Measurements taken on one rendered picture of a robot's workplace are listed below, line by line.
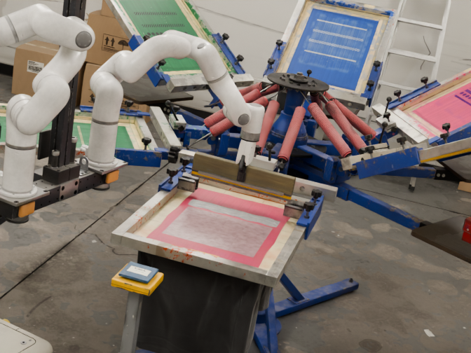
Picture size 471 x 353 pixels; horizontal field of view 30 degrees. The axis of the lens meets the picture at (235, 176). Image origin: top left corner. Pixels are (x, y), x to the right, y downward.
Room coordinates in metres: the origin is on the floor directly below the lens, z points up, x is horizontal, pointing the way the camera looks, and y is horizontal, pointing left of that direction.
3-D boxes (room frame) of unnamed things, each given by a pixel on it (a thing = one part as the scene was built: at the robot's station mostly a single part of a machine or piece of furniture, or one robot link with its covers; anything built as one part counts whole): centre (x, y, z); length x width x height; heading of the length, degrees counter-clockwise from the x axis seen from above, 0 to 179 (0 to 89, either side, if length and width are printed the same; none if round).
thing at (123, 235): (3.03, 0.01, 0.97); 0.79 x 0.58 x 0.04; 168
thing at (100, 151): (2.99, 0.50, 1.21); 0.16 x 0.13 x 0.15; 65
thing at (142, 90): (4.51, 0.28, 0.91); 1.34 x 0.40 x 0.08; 48
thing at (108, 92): (2.99, 0.49, 1.37); 0.13 x 0.10 x 0.16; 25
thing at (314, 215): (3.21, -0.31, 0.98); 0.30 x 0.05 x 0.07; 168
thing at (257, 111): (3.21, 0.01, 1.33); 0.15 x 0.10 x 0.11; 114
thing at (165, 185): (3.32, 0.23, 0.98); 0.30 x 0.05 x 0.07; 168
